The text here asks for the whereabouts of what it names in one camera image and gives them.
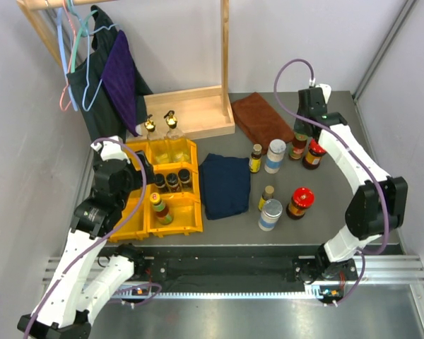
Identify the black cap spice jar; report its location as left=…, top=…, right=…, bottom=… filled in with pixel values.
left=178, top=168, right=193, bottom=192
left=166, top=172, right=182, bottom=193
left=154, top=174, right=170, bottom=194

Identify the sauce bottle yellow cap front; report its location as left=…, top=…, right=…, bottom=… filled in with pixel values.
left=149, top=193, right=173, bottom=225

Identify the sauce bottle yellow cap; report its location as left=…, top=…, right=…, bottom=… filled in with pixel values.
left=288, top=132, right=308, bottom=161
left=149, top=193, right=173, bottom=225

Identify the sauce bottle yellow cap back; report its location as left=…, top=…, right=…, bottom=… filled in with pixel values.
left=288, top=132, right=308, bottom=161

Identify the clear oil bottle gold cap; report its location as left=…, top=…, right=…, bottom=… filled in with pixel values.
left=163, top=109, right=192, bottom=164

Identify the white salt canister back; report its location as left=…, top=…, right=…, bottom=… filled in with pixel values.
left=264, top=138, right=286, bottom=174

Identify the white salt canister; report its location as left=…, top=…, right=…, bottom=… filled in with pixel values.
left=258, top=198, right=283, bottom=232
left=264, top=138, right=286, bottom=174

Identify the small yellow label bottle back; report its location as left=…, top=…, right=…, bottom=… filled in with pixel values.
left=249, top=143, right=262, bottom=173

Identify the small yellow label bottle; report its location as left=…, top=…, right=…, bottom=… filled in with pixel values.
left=249, top=143, right=262, bottom=173
left=258, top=185, right=274, bottom=210

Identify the small yellow label bottle front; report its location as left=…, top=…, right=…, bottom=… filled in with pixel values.
left=258, top=185, right=274, bottom=210

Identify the white salt canister front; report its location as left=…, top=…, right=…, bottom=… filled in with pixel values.
left=258, top=198, right=283, bottom=232

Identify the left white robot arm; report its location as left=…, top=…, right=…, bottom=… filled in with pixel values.
left=17, top=151, right=155, bottom=338

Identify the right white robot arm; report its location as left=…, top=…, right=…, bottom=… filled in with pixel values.
left=295, top=86, right=408, bottom=280

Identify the yellow bin organizer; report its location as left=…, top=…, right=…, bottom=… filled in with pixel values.
left=109, top=141, right=204, bottom=243

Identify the brown folded towel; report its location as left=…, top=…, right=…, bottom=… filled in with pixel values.
left=231, top=93, right=294, bottom=155

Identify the red lid jar back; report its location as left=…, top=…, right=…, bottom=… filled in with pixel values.
left=302, top=139, right=326, bottom=170

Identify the red lid jar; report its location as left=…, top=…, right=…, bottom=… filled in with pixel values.
left=302, top=139, right=326, bottom=170
left=285, top=187, right=314, bottom=220

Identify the dark green hanging garment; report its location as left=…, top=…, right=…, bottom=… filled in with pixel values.
left=67, top=5, right=153, bottom=141

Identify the navy blue folded cloth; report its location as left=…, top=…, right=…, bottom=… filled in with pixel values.
left=199, top=153, right=251, bottom=220

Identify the wooden clothes rack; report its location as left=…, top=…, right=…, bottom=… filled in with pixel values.
left=17, top=1, right=235, bottom=140

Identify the red lid jar front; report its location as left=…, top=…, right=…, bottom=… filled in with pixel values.
left=285, top=187, right=314, bottom=220

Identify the purple hanging cloth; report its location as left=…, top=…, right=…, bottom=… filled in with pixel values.
left=101, top=30, right=139, bottom=136

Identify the green clothes hanger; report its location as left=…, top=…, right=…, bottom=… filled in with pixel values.
left=67, top=1, right=97, bottom=73

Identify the pink clothes hanger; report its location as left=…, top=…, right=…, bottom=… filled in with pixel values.
left=57, top=1, right=78, bottom=112

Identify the blue clothes hanger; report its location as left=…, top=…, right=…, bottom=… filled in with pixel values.
left=56, top=6, right=121, bottom=112

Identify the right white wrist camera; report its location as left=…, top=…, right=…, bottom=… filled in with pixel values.
left=309, top=78, right=332, bottom=104

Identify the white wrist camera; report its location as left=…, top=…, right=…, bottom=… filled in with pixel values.
left=309, top=78, right=332, bottom=104
left=90, top=136, right=131, bottom=163

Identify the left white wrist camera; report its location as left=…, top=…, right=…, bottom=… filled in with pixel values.
left=90, top=136, right=131, bottom=163

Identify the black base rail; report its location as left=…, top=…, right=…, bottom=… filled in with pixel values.
left=129, top=245, right=377, bottom=295

